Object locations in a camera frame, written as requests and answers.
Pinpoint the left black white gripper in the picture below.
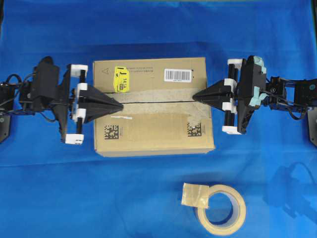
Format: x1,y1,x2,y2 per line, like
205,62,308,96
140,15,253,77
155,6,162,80
32,56,123,145

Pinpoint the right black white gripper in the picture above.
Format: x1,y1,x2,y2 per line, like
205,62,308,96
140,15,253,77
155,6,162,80
192,56,267,135

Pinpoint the brown cardboard box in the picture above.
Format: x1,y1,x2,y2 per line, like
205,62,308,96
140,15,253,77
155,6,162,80
93,57,215,157

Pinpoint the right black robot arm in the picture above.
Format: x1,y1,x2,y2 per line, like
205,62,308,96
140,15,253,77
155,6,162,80
192,56,317,145

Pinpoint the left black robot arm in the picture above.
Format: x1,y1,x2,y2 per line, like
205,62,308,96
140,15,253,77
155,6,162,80
0,56,124,145

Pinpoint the blue table cloth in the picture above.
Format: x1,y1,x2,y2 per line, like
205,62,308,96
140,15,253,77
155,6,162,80
0,0,317,238

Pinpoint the beige masking tape roll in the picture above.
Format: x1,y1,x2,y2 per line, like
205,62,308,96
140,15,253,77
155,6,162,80
181,183,247,236

